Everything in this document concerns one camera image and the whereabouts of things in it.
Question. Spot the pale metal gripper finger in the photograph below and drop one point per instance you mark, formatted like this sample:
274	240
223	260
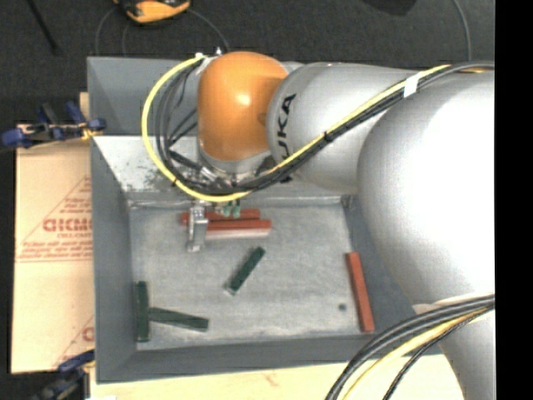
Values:
202	227
191	240

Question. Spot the red-brown flat block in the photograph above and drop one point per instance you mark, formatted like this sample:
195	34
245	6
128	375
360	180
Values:
360	294
241	226

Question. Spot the dark green flat block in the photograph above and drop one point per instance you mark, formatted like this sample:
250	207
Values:
142	311
245	270
179	319

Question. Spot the grey metal bin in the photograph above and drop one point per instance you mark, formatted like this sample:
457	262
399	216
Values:
291	265

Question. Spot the brown cardboard board red print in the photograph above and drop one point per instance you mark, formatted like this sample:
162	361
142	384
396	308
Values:
50	206

